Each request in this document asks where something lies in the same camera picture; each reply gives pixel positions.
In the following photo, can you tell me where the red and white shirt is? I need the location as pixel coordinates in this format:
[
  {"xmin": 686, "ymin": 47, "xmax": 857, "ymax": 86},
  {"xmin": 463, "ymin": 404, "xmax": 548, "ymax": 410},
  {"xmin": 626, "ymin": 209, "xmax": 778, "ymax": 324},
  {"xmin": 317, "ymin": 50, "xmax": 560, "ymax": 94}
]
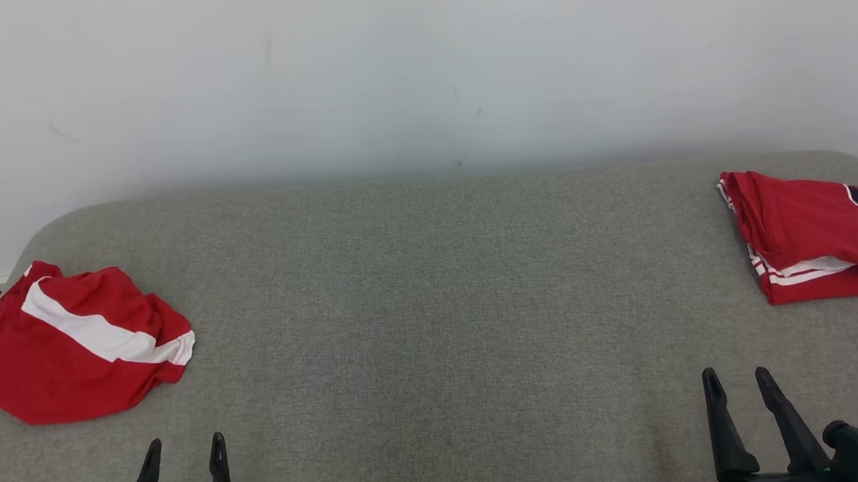
[{"xmin": 0, "ymin": 251, "xmax": 201, "ymax": 428}]

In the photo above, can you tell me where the red jersey with white panels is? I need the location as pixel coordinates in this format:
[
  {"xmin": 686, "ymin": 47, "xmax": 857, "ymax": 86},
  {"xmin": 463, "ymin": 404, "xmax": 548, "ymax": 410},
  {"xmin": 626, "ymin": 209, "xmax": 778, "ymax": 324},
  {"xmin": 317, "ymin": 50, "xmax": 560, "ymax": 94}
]
[{"xmin": 716, "ymin": 164, "xmax": 858, "ymax": 309}]

